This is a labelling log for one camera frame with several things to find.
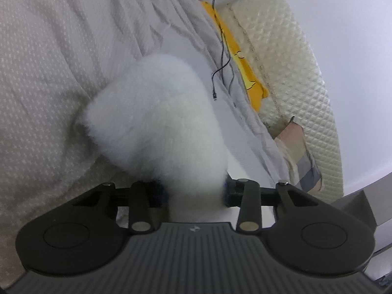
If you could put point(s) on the plaid cloth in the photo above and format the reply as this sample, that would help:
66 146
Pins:
294 147

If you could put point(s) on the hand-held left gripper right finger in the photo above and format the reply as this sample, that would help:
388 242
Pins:
233 193

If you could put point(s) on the white and blue fluffy sweater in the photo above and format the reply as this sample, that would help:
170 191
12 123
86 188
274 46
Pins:
153 113

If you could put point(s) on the yellow sheet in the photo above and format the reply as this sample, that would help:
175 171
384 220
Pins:
248 74

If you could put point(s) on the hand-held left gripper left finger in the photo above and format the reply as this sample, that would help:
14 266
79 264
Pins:
156 196

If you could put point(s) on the beige dotted bed cover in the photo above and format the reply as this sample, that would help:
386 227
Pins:
46 52

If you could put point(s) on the grey furniture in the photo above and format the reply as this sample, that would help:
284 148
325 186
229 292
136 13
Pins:
358 208

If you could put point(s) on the grey bed sheet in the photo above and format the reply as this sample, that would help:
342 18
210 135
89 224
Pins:
190 36

